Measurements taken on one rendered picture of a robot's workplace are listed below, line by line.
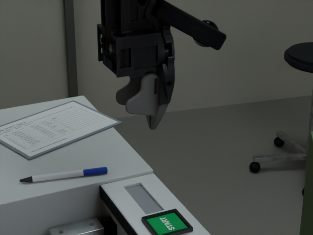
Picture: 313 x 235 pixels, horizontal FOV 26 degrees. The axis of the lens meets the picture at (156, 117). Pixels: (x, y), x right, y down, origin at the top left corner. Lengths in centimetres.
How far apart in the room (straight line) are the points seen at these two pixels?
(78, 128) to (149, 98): 36
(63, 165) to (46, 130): 14
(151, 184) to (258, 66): 274
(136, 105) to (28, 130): 39
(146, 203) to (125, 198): 3
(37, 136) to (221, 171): 194
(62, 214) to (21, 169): 11
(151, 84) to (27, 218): 31
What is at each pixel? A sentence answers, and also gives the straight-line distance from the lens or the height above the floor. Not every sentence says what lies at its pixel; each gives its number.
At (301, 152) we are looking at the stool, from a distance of 318.
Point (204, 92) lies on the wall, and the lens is 371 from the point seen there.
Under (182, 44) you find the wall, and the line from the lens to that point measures 357.
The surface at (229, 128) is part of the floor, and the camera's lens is 351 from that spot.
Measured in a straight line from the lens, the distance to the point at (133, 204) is 103.
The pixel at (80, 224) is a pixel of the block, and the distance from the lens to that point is 109.
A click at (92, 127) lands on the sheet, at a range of 126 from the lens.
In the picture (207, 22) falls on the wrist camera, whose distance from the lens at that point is 93.
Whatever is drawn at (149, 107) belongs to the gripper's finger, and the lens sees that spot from 92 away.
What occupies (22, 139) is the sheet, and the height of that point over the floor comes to 97.
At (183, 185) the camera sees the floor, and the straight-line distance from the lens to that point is 299.
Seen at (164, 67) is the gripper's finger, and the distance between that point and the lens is 88.
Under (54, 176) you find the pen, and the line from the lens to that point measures 109.
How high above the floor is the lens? 151
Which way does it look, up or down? 25 degrees down
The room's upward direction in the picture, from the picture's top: straight up
